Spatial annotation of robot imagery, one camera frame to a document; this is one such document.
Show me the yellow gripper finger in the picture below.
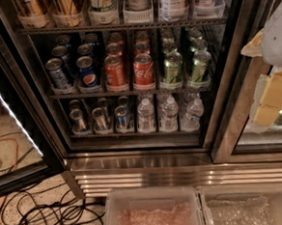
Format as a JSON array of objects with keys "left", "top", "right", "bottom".
[
  {"left": 240, "top": 30, "right": 264, "bottom": 57},
  {"left": 252, "top": 70, "right": 282, "bottom": 127}
]

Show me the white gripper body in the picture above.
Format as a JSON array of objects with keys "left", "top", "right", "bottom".
[{"left": 261, "top": 1, "right": 282, "bottom": 67}]

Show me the blue pepsi can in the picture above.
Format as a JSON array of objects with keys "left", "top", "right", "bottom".
[{"left": 75, "top": 56, "right": 98, "bottom": 87}]

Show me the front right green can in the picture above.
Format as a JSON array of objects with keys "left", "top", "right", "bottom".
[{"left": 189, "top": 50, "right": 212, "bottom": 83}]

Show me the green can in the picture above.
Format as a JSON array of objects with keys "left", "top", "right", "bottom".
[
  {"left": 189, "top": 50, "right": 212, "bottom": 83},
  {"left": 163, "top": 52, "right": 183, "bottom": 84}
]

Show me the front left green can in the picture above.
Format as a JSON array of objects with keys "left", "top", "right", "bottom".
[{"left": 163, "top": 52, "right": 183, "bottom": 84}]

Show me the front red coca-cola can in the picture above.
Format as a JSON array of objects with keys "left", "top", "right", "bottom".
[{"left": 133, "top": 53, "right": 155, "bottom": 86}]

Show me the bottom shelf blue can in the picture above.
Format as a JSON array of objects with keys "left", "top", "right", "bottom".
[{"left": 115, "top": 105, "right": 132, "bottom": 133}]

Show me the bottom shelf middle can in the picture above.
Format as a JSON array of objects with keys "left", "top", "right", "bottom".
[{"left": 92, "top": 107, "right": 112, "bottom": 134}]

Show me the second row diet pepsi can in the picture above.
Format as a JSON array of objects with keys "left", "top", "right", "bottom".
[{"left": 51, "top": 45, "right": 75, "bottom": 74}]

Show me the open fridge glass door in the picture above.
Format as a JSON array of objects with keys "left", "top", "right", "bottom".
[{"left": 0, "top": 14, "right": 68, "bottom": 200}]

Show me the middle water bottle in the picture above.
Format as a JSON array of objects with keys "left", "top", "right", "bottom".
[{"left": 159, "top": 96, "right": 179, "bottom": 133}]

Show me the left water bottle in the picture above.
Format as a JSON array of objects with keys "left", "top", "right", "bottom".
[{"left": 137, "top": 98, "right": 155, "bottom": 133}]

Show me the right clear plastic bin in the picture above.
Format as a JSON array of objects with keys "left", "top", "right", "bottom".
[{"left": 200, "top": 183, "right": 282, "bottom": 225}]

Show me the clear plastic bin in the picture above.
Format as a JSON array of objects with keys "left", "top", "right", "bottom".
[
  {"left": 104, "top": 186, "right": 204, "bottom": 225},
  {"left": 200, "top": 183, "right": 282, "bottom": 225}
]

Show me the left clear plastic bin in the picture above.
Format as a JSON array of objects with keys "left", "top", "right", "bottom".
[{"left": 104, "top": 186, "right": 204, "bottom": 225}]

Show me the upper wire shelf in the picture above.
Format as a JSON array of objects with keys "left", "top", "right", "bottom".
[{"left": 16, "top": 17, "right": 227, "bottom": 36}]

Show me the orange cable on floor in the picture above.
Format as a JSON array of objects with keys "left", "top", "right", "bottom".
[{"left": 0, "top": 136, "right": 25, "bottom": 225}]

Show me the black cable on floor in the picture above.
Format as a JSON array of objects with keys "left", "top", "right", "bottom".
[{"left": 0, "top": 174, "right": 107, "bottom": 225}]

